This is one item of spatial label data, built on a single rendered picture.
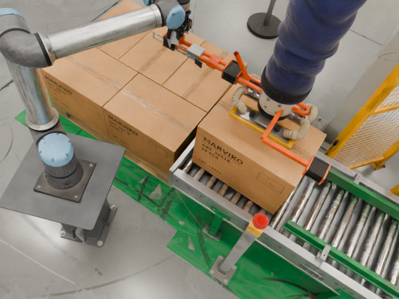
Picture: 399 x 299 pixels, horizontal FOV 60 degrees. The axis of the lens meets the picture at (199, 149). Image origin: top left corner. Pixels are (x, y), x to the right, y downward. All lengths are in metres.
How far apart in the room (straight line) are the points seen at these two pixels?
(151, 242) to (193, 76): 1.24
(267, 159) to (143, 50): 1.41
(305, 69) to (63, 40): 0.88
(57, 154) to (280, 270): 1.71
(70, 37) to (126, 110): 1.16
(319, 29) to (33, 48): 0.95
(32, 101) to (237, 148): 0.99
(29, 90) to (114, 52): 1.28
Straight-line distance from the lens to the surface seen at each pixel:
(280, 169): 1.81
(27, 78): 1.55
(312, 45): 1.32
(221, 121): 1.89
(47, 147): 1.74
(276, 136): 1.68
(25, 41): 1.32
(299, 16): 1.29
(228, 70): 1.70
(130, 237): 2.58
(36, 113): 1.72
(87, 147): 2.04
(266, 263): 2.63
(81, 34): 1.33
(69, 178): 1.87
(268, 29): 3.98
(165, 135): 2.29
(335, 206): 2.32
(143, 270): 2.52
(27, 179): 2.02
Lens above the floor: 2.47
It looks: 59 degrees down
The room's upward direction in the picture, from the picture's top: 11 degrees clockwise
